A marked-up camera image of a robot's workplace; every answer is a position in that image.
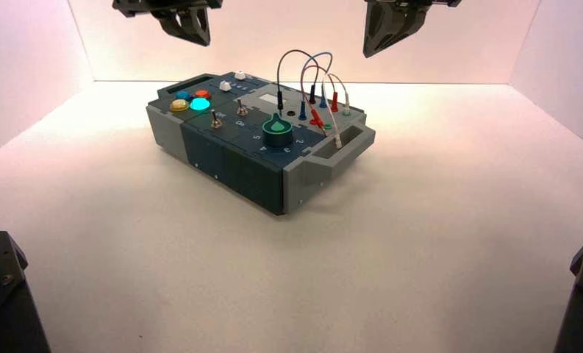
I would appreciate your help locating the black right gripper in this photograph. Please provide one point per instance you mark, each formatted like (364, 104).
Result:
(408, 1)

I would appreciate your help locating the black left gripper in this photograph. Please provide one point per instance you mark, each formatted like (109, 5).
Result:
(140, 5)

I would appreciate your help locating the green push button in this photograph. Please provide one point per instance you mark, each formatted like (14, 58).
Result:
(200, 104)

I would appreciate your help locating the red push button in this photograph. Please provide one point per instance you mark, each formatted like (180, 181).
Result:
(202, 93)

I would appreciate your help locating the blue push button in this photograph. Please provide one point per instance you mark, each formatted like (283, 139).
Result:
(183, 95)

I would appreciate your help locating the yellow push button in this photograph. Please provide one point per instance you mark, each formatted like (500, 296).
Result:
(179, 105)

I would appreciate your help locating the small white display window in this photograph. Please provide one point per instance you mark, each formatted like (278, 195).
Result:
(269, 98)

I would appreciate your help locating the green rotary knob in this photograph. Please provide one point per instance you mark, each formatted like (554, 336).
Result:
(277, 131)

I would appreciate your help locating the grey and blue control box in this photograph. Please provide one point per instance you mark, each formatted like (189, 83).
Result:
(237, 165)

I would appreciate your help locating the white square key switch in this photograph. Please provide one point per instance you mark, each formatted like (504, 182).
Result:
(225, 86)
(240, 75)

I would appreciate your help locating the metal toggle switch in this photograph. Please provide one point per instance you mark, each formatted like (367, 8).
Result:
(215, 122)
(241, 109)

